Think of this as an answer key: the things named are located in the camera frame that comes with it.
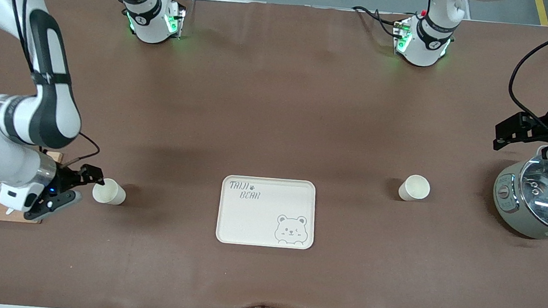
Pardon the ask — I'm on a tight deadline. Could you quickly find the white IKEA cup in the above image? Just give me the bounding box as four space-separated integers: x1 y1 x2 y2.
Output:
91 177 128 206
397 173 432 204

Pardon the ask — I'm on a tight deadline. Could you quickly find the grey-green electric pot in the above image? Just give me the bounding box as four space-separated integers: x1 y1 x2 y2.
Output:
488 150 548 246

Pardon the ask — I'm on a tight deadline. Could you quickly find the cream tray with bear print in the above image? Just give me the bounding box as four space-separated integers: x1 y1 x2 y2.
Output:
215 173 319 252

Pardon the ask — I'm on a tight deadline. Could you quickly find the brown table cover sheet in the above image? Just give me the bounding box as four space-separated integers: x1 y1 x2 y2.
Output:
0 0 548 308

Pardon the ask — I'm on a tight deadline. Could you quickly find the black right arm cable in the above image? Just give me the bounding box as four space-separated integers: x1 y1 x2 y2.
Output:
0 0 115 172

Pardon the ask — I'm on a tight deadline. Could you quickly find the black base cable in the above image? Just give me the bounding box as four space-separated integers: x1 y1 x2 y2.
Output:
349 5 405 39

